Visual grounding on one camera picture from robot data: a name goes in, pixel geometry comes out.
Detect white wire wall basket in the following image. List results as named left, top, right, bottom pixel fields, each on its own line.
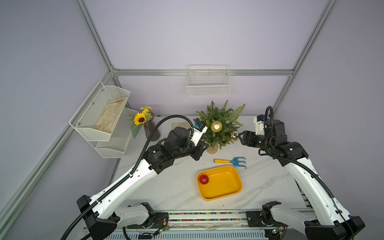
left=187, top=65, right=232, bottom=97

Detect blue yellow garden fork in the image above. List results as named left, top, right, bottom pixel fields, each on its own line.
left=214, top=157, right=247, bottom=169

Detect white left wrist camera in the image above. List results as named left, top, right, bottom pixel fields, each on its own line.
left=191, top=121, right=208, bottom=147

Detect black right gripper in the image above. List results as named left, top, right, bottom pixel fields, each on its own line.
left=238, top=131, right=274, bottom=153

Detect shiny gold ball ornament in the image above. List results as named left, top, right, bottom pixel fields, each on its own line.
left=231, top=132, right=239, bottom=142

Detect beige glove on table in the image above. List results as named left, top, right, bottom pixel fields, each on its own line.
left=172, top=122, right=191, bottom=130

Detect yellow plastic tray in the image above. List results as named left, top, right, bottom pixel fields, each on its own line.
left=197, top=166, right=243, bottom=201

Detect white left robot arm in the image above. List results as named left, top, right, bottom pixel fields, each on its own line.
left=61, top=115, right=209, bottom=240

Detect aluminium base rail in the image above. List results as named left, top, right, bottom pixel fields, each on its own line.
left=80, top=209, right=331, bottom=240

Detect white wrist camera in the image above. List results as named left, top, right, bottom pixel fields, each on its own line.
left=191, top=121, right=208, bottom=147
left=254, top=115, right=266, bottom=136

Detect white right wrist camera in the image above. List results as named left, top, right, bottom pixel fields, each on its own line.
left=254, top=115, right=266, bottom=136

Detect dark vase with sunflower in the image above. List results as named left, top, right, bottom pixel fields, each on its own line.
left=131, top=106, right=156, bottom=139

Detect red glitter ball ornament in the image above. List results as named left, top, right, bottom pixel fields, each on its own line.
left=199, top=174, right=210, bottom=185

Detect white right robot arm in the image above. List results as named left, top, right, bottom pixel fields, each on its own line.
left=239, top=106, right=365, bottom=240

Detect small green christmas tree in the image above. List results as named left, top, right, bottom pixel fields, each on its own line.
left=195, top=101, right=246, bottom=155

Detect beige glove in shelf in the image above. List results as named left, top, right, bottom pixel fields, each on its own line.
left=94, top=97, right=128, bottom=134

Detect matte gold ball ornament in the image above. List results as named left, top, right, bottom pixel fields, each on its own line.
left=210, top=121, right=223, bottom=133

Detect white mesh wall shelf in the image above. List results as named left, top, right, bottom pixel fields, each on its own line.
left=69, top=82, right=138, bottom=159

